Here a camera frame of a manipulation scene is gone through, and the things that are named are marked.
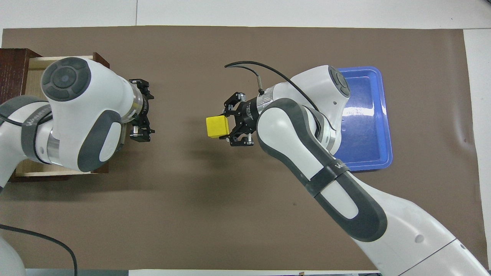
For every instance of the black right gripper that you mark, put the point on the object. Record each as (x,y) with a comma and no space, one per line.
(247,115)

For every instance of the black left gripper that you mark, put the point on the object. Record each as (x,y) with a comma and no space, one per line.
(145,111)

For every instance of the yellow cube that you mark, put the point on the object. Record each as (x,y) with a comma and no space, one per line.
(218,126)

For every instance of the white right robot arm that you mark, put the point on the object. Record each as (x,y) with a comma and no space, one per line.
(307,153)

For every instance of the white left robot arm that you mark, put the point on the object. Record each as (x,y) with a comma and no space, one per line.
(84,115)

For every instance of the brown table mat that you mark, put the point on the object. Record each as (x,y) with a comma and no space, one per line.
(230,211)

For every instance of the blue plastic tray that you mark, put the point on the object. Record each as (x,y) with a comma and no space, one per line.
(368,115)

